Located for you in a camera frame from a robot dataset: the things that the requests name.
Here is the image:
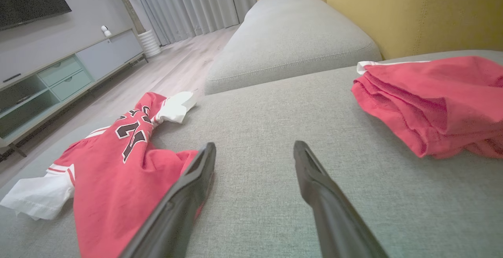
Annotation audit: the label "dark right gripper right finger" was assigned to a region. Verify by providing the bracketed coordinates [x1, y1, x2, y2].
[293, 141, 389, 258]

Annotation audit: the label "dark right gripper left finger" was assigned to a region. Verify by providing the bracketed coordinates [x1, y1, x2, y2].
[120, 142, 217, 258]

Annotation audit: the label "red numbered jersey white sleeves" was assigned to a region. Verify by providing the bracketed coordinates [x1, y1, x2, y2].
[0, 91, 215, 258]

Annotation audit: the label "red shorts with white stripes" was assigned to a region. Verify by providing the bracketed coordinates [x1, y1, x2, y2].
[351, 56, 503, 159]

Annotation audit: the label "grey fabric sofa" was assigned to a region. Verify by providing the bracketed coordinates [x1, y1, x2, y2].
[0, 50, 503, 258]

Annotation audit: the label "white ribbed round bin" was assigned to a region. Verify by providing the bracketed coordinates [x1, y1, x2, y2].
[138, 29, 162, 58]

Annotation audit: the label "pale green TV console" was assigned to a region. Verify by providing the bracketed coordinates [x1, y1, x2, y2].
[0, 28, 149, 158]

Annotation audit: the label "grey sofa seat cushion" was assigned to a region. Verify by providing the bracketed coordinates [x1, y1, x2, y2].
[204, 0, 382, 95]

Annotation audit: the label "grey pleated curtain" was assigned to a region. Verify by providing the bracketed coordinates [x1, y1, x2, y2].
[110, 0, 257, 46]

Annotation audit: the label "yellow sofa backrest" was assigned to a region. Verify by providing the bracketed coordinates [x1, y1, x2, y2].
[252, 0, 503, 60]

